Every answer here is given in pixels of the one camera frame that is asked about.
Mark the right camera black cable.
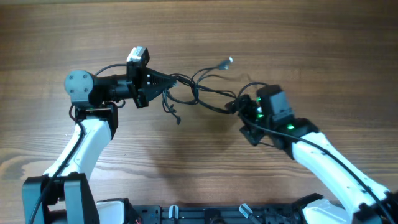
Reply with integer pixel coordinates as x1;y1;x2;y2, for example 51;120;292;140
236;81;398;224

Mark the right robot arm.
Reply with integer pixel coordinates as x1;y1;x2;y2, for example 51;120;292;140
225;83;397;223

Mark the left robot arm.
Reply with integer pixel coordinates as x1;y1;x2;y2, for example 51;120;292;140
22;60;176;223

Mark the camera black cable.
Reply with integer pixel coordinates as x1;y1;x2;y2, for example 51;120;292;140
236;81;398;224
27;63;128;224

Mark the left camera black cable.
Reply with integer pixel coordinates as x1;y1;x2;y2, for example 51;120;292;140
27;63;128;224

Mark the black USB cable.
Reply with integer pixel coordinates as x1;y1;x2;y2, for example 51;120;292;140
160;55;249;126

